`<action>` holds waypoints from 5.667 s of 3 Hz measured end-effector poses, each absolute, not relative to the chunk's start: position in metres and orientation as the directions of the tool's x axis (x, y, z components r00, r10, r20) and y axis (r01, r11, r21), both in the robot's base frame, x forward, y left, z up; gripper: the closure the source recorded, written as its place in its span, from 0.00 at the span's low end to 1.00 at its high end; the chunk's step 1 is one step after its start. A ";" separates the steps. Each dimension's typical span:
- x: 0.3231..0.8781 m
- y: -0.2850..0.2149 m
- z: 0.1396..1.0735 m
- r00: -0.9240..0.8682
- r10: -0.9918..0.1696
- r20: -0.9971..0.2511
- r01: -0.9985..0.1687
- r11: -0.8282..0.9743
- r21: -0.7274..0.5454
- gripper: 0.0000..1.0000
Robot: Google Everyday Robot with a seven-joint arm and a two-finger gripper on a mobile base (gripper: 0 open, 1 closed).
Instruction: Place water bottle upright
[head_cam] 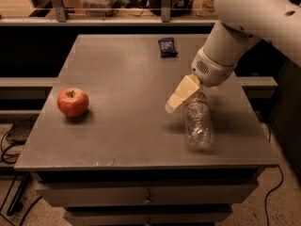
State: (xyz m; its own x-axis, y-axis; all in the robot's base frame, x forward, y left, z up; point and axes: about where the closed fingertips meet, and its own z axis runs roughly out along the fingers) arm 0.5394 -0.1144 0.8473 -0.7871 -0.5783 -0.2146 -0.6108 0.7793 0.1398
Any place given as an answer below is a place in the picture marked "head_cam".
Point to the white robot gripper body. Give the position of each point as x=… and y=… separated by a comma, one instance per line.
x=211, y=70

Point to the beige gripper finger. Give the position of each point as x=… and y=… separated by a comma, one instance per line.
x=189, y=86

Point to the clear plastic water bottle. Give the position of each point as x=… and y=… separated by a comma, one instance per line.
x=198, y=124

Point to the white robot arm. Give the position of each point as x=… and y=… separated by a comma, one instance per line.
x=241, y=24

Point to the dark blue snack packet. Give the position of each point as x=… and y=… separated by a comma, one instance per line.
x=167, y=47

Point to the colourful snack bag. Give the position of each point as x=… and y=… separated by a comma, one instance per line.
x=207, y=8

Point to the grey drawer cabinet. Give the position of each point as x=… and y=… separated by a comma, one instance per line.
x=125, y=162

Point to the red apple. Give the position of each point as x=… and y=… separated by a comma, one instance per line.
x=72, y=102

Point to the clear plastic container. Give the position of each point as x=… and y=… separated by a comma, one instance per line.
x=98, y=7

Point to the grey metal shelf rail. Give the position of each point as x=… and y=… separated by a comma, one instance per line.
x=72, y=13

